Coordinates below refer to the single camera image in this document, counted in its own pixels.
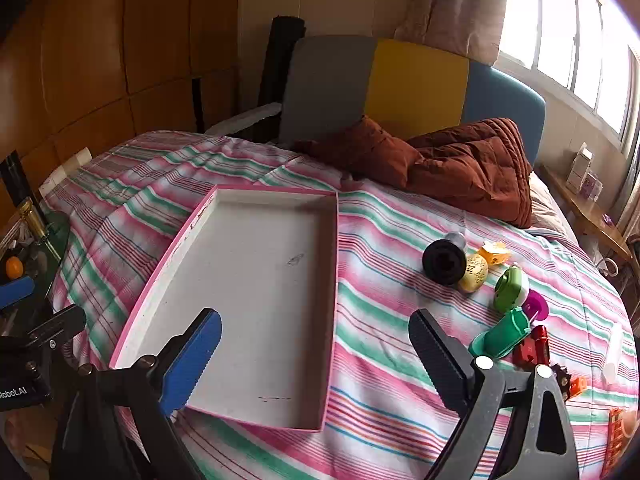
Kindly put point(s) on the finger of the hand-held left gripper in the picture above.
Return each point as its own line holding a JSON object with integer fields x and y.
{"x": 60, "y": 325}
{"x": 15, "y": 292}

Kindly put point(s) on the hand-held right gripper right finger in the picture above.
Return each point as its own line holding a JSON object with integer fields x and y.
{"x": 440, "y": 355}

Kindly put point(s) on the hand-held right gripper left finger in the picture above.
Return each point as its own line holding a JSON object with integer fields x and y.
{"x": 192, "y": 355}

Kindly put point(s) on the green plastic toy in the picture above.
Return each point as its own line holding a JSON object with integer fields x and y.
{"x": 500, "y": 335}

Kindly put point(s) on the yellow egg-shaped toy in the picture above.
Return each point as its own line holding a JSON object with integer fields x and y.
{"x": 474, "y": 274}

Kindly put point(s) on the black cylinder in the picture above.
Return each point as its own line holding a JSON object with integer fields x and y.
{"x": 442, "y": 262}

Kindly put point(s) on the green and white round device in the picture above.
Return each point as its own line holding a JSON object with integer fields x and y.
{"x": 511, "y": 290}

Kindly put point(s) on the pink cardboard tray box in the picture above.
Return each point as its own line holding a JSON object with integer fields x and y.
{"x": 260, "y": 285}

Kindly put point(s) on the red lipstick tube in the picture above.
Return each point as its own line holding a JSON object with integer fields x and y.
{"x": 541, "y": 342}

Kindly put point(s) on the purple plastic cup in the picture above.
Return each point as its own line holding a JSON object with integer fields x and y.
{"x": 537, "y": 306}

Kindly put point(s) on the yellow plastic piece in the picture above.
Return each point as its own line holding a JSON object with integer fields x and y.
{"x": 494, "y": 254}

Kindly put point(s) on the brown spiky item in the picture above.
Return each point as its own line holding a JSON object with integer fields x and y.
{"x": 561, "y": 382}

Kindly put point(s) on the orange plastic block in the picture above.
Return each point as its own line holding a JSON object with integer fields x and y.
{"x": 577, "y": 387}

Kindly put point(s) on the orange ball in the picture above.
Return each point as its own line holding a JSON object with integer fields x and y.
{"x": 14, "y": 267}

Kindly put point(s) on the glass side table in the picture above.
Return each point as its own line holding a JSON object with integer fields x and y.
{"x": 50, "y": 240}

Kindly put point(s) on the brass object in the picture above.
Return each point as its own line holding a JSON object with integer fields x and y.
{"x": 32, "y": 222}

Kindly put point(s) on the red puzzle piece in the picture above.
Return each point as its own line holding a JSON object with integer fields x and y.
{"x": 524, "y": 352}

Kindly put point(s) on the silver cap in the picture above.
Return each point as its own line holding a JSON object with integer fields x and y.
{"x": 456, "y": 239}

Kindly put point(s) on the striped blanket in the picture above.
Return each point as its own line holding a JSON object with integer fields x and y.
{"x": 390, "y": 220}

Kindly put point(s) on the white translucent tube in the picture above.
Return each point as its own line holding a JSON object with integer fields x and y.
{"x": 613, "y": 350}

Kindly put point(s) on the beige pillow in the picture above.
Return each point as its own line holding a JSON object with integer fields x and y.
{"x": 547, "y": 210}

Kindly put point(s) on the brown quilted comforter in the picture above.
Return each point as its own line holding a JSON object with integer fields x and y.
{"x": 465, "y": 170}

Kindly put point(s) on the orange plastic rack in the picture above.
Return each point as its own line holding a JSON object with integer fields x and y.
{"x": 620, "y": 440}

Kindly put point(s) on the wooden bedside shelf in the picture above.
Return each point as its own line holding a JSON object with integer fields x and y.
{"x": 585, "y": 215}

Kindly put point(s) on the purple small box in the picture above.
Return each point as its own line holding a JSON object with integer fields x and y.
{"x": 593, "y": 187}

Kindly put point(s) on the white carton box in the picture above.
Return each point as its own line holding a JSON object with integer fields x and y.
{"x": 579, "y": 170}

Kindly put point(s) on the multicolour padded headboard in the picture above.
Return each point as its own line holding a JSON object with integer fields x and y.
{"x": 415, "y": 85}

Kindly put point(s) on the beige curtain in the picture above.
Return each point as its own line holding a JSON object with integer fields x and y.
{"x": 455, "y": 5}

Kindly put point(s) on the window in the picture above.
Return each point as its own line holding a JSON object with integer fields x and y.
{"x": 565, "y": 25}

